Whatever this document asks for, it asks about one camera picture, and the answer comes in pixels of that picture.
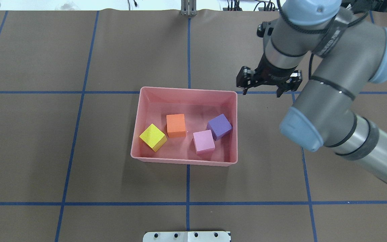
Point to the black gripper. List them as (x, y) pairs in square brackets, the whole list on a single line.
[(269, 73)]

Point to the purple foam cube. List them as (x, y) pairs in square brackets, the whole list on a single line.
[(219, 126)]

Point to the pink foam cube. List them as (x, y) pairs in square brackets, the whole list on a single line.
[(204, 142)]

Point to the orange foam cube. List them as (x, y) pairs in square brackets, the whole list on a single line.
[(175, 124)]

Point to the yellow foam cube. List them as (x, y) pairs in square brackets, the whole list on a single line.
[(153, 137)]

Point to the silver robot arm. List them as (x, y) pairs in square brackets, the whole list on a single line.
[(353, 53)]

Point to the pink plastic bin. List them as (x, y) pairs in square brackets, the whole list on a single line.
[(198, 106)]

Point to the aluminium frame post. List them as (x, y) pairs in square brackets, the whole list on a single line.
[(188, 8)]

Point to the white pedestal column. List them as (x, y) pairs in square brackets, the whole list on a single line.
[(188, 236)]

